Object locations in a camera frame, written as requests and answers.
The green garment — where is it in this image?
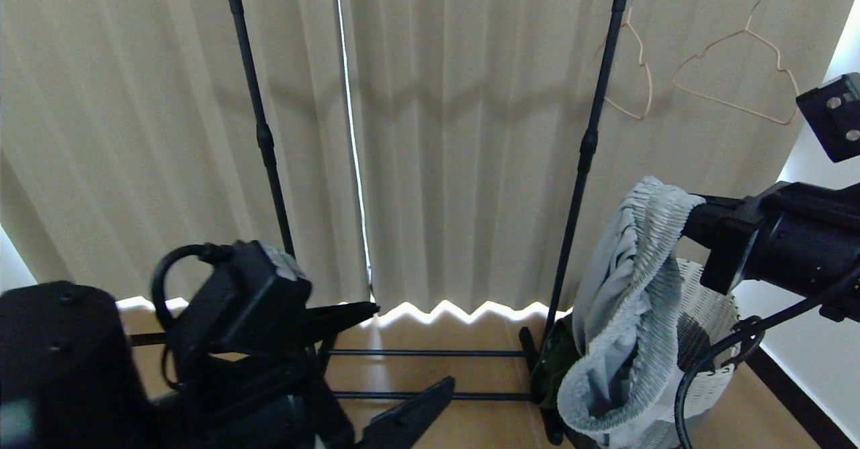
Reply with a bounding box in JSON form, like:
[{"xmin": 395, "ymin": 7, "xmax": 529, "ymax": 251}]
[{"xmin": 531, "ymin": 315, "xmax": 585, "ymax": 409}]

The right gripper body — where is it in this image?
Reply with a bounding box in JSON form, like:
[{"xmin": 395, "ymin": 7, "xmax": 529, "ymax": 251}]
[{"xmin": 701, "ymin": 180, "xmax": 860, "ymax": 323}]

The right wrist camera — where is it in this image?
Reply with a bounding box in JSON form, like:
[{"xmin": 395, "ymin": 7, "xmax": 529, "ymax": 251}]
[{"xmin": 796, "ymin": 73, "xmax": 860, "ymax": 163}]

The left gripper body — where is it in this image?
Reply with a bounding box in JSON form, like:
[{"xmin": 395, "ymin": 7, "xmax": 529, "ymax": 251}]
[{"xmin": 155, "ymin": 350, "xmax": 358, "ymax": 449}]

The pink clothes hanger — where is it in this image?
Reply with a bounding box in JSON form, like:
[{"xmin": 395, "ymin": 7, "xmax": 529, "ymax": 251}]
[
  {"xmin": 595, "ymin": 0, "xmax": 654, "ymax": 122},
  {"xmin": 672, "ymin": 0, "xmax": 800, "ymax": 126}
]

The white laundry basket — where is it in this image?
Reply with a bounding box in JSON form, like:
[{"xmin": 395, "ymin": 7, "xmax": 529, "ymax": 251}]
[{"xmin": 571, "ymin": 257, "xmax": 767, "ymax": 449}]

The beige curtain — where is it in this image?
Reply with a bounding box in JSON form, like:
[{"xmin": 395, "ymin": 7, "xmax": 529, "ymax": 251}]
[{"xmin": 0, "ymin": 0, "xmax": 860, "ymax": 329}]

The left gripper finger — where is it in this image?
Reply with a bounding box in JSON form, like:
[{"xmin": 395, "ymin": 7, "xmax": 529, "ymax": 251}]
[
  {"xmin": 355, "ymin": 376, "xmax": 456, "ymax": 449},
  {"xmin": 298, "ymin": 301, "xmax": 381, "ymax": 354}
]

